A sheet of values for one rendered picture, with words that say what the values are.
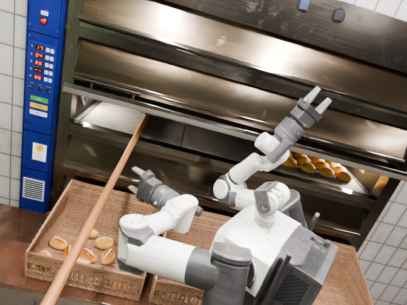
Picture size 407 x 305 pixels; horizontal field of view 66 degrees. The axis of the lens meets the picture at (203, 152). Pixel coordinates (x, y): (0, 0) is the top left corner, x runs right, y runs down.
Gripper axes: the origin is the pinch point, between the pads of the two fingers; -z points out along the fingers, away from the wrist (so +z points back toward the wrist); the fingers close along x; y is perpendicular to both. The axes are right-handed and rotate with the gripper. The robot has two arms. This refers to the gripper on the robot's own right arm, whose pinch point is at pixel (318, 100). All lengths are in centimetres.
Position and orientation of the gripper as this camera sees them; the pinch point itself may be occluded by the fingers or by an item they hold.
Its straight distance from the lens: 117.7
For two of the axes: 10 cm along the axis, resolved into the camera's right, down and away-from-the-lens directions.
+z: -6.3, 7.3, 2.7
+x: -6.9, -3.6, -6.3
